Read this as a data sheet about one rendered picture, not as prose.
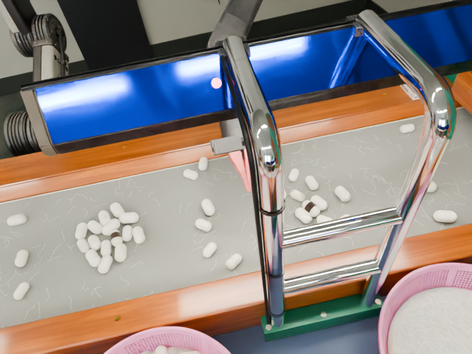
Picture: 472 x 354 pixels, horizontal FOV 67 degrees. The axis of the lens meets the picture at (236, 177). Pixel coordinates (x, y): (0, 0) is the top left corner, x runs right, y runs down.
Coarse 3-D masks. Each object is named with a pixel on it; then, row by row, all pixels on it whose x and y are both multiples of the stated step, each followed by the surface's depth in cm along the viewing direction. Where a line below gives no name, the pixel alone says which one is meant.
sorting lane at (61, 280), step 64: (384, 128) 81; (64, 192) 78; (128, 192) 76; (192, 192) 74; (320, 192) 71; (384, 192) 69; (448, 192) 67; (0, 256) 69; (64, 256) 67; (128, 256) 66; (192, 256) 64; (256, 256) 63; (320, 256) 62; (0, 320) 60
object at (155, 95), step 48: (288, 48) 39; (336, 48) 39; (432, 48) 40; (48, 96) 38; (96, 96) 38; (144, 96) 39; (192, 96) 39; (288, 96) 40; (336, 96) 41; (48, 144) 39; (96, 144) 40
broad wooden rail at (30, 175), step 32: (352, 96) 86; (384, 96) 84; (192, 128) 84; (288, 128) 81; (320, 128) 81; (352, 128) 82; (0, 160) 84; (32, 160) 82; (64, 160) 81; (96, 160) 80; (128, 160) 79; (160, 160) 79; (192, 160) 80; (0, 192) 78; (32, 192) 78
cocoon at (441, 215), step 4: (436, 212) 63; (440, 212) 62; (444, 212) 62; (448, 212) 62; (452, 212) 62; (436, 216) 63; (440, 216) 62; (444, 216) 62; (448, 216) 62; (452, 216) 62; (456, 216) 62; (436, 220) 63; (440, 220) 62; (444, 220) 62; (448, 220) 62; (452, 220) 62
